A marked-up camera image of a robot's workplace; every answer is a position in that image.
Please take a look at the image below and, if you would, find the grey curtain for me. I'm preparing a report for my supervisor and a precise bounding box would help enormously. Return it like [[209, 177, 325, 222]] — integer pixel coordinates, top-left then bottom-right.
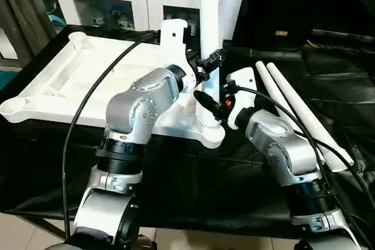
[[0, 0, 61, 62]]

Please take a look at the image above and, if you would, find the white plastic table top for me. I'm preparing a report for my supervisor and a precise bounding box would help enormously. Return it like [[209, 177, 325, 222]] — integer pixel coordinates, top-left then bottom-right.
[[0, 31, 227, 150]]

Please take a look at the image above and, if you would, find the white plastic table leg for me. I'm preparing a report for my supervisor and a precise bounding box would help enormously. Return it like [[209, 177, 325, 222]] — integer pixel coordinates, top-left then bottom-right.
[[254, 61, 349, 173], [195, 0, 221, 130], [217, 0, 239, 42], [266, 62, 356, 167]]

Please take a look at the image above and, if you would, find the teal blue box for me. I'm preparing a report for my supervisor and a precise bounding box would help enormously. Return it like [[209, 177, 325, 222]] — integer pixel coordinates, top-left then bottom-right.
[[0, 67, 22, 93]]

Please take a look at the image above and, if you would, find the black work mat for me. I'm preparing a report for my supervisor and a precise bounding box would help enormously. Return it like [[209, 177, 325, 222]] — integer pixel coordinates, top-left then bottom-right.
[[0, 23, 375, 238]]

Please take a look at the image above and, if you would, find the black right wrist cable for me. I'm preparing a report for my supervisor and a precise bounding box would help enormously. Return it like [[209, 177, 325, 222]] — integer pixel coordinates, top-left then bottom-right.
[[230, 83, 375, 250]]

